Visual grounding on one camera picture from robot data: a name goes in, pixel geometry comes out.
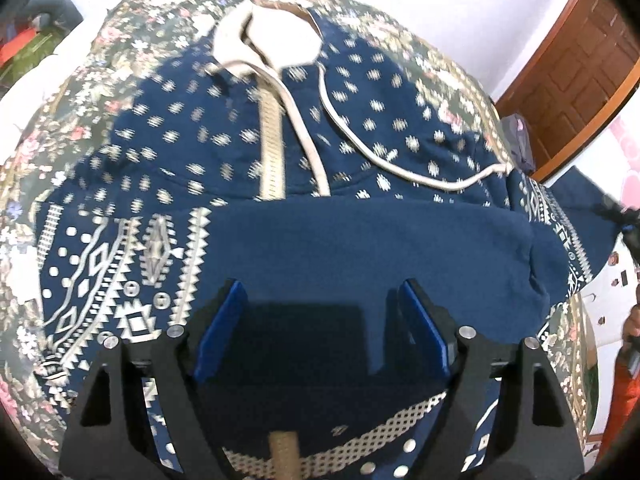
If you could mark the person's orange clothing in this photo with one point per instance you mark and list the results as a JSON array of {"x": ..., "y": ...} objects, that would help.
[{"x": 622, "y": 405}]

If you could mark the grey bag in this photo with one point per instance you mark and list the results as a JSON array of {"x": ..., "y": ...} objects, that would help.
[{"x": 517, "y": 142}]

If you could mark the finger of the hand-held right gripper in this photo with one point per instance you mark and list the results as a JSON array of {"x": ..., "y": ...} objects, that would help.
[{"x": 617, "y": 212}]

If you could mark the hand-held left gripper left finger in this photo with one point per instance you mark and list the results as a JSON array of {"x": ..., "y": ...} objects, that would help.
[{"x": 222, "y": 325}]

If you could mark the navy patterned hoodie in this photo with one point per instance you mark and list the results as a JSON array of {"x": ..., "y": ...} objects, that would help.
[{"x": 350, "y": 240}]

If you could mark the floral bed blanket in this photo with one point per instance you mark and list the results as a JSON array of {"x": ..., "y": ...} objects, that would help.
[{"x": 65, "y": 110}]

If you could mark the person's right hand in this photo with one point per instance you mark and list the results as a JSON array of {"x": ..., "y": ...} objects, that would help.
[{"x": 632, "y": 322}]

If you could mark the brown wooden door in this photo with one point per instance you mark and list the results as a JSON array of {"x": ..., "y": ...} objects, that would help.
[{"x": 585, "y": 75}]

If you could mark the orange cloth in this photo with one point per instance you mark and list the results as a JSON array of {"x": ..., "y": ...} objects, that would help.
[{"x": 17, "y": 42}]

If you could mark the white bed sheet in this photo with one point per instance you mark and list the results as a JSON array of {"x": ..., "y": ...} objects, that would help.
[{"x": 35, "y": 80}]

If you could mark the green bag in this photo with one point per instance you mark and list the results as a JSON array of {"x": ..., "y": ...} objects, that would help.
[{"x": 30, "y": 50}]

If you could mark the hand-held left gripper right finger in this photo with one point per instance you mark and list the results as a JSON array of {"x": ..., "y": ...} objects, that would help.
[{"x": 425, "y": 325}]

